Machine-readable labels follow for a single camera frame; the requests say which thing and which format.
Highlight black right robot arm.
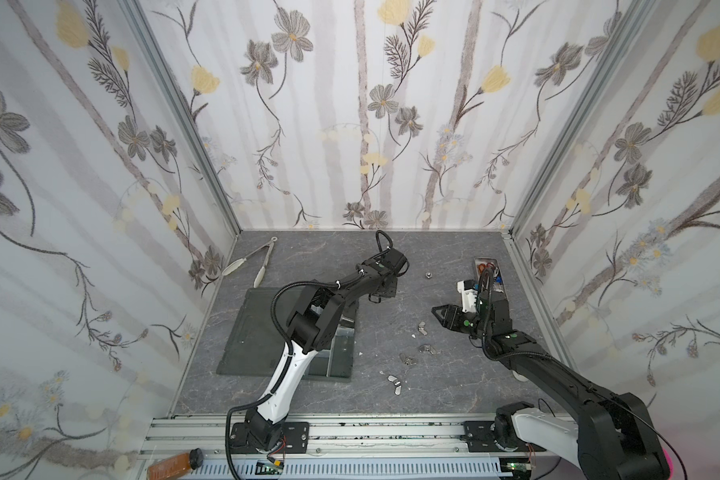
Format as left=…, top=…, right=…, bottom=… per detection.
left=431, top=282, right=672, bottom=479

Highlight aluminium rail base frame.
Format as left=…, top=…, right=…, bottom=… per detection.
left=129, top=413, right=582, bottom=479

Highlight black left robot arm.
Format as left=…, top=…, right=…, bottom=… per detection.
left=226, top=246, right=409, bottom=452

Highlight cream silicone kitchen tongs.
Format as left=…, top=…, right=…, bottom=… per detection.
left=222, top=237, right=279, bottom=290

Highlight black corrugated cable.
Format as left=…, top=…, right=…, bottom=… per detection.
left=224, top=230, right=395, bottom=480

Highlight red handled scissors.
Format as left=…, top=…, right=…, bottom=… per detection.
left=477, top=262, right=496, bottom=275

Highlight transparent grey organizer box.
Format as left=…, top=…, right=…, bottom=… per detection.
left=216, top=287, right=358, bottom=382

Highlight orange bottle black cap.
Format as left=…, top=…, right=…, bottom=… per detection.
left=147, top=448, right=205, bottom=480

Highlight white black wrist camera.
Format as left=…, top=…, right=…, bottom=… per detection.
left=457, top=280, right=478, bottom=313

